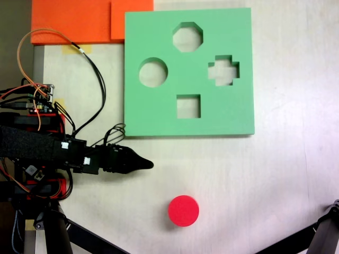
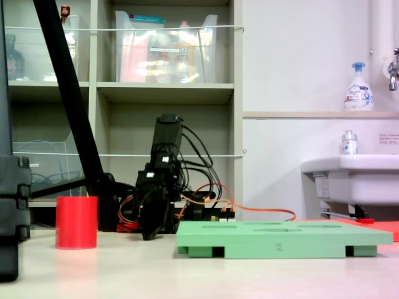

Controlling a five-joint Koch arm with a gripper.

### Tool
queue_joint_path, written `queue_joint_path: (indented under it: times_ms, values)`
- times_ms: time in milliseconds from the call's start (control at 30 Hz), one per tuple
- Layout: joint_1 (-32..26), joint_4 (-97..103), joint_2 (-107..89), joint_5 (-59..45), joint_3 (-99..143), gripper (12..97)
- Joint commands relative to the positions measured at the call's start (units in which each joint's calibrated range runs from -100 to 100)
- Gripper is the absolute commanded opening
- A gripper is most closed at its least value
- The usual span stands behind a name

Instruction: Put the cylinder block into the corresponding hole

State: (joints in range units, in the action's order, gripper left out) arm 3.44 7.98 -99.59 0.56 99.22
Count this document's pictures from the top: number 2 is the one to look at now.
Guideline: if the small wall label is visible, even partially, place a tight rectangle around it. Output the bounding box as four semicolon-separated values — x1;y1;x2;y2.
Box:
378;133;399;145

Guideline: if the white sink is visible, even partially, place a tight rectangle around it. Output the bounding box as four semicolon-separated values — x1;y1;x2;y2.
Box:
300;154;399;219

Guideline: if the thin orange wire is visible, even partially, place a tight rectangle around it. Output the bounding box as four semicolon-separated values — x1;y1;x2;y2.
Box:
180;183;297;222

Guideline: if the small orange foam block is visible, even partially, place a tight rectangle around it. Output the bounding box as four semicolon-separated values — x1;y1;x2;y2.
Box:
372;221;399;242

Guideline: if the brown-capped bottle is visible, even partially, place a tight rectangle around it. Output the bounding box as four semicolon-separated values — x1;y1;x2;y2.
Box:
59;4;77;60

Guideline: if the dark glass bottle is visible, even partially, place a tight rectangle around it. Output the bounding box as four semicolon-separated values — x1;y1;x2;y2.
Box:
4;33;26;81

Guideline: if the clear bin with blue cables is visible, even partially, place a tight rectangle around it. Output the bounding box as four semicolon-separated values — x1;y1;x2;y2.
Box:
12;130;88;202

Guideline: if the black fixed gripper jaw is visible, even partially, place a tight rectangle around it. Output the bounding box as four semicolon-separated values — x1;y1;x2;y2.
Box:
140;187;170;241

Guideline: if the yellow bottle with pink cap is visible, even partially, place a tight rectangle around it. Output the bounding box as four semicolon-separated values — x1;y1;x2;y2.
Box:
175;20;196;82

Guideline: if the white foam soap pump bottle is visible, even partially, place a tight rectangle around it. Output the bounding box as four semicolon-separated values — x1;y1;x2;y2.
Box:
344;61;375;112

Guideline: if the circuit board with connectors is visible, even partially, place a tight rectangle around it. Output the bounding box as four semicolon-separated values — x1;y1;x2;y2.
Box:
209;204;237;223

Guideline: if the black table clamp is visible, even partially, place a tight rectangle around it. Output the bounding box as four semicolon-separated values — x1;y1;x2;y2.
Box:
186;191;216;222
99;173;125;232

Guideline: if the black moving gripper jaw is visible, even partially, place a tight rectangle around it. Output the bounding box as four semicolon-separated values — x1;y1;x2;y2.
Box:
160;198;172;234

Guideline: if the thin black tripod brace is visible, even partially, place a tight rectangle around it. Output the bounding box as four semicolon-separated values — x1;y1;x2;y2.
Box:
30;176;87;200

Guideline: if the red cylinder block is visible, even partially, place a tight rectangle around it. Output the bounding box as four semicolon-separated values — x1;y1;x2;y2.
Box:
55;195;99;250

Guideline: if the clear bin with bottles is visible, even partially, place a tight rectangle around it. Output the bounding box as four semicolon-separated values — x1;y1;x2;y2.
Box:
4;14;82;82

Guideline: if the green shape-hole board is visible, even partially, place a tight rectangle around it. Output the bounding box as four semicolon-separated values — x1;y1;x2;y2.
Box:
176;220;393;259

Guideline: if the beige shelf unit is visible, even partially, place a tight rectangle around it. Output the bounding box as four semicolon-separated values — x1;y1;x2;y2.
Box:
0;0;244;231

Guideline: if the small clear sanitizer bottle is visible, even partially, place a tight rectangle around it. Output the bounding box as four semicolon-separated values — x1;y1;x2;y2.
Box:
339;130;359;156

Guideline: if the metal faucet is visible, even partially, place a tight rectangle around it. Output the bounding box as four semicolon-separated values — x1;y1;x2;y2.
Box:
383;47;399;92

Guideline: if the white shelf cord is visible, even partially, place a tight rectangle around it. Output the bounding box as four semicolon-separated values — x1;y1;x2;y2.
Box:
12;149;248;158

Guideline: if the clear bin with supplies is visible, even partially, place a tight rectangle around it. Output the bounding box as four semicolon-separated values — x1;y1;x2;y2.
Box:
114;11;219;84

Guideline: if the smooth black tripod leg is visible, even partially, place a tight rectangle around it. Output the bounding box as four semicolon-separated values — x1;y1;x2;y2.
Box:
32;0;108;232

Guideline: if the notched black tripod leg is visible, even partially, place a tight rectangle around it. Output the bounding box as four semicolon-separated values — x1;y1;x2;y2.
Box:
0;0;32;283

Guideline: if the black servo cable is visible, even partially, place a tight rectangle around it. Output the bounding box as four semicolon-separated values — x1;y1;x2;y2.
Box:
180;124;223;201

